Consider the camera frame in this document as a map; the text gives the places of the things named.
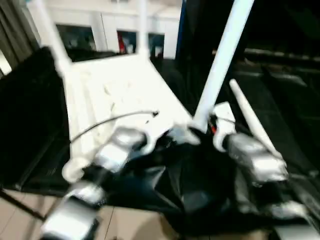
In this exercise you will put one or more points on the black metal stand frame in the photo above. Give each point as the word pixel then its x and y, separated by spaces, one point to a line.
pixel 20 202

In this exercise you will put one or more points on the white glass-door cabinet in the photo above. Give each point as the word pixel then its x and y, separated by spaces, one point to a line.
pixel 110 25

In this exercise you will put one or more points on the white table top frame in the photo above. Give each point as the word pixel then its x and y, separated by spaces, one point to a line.
pixel 115 95

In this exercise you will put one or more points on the white plastic table leg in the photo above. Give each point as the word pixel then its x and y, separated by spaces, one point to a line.
pixel 142 27
pixel 250 120
pixel 220 60
pixel 52 35

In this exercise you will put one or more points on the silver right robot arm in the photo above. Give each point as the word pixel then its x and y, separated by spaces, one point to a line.
pixel 260 170

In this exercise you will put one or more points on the black work mat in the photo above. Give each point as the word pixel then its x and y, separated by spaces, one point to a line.
pixel 30 125

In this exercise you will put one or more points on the black metal rail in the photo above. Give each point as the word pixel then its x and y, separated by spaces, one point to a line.
pixel 280 54

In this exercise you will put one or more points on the grey curtain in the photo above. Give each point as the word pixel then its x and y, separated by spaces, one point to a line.
pixel 15 30

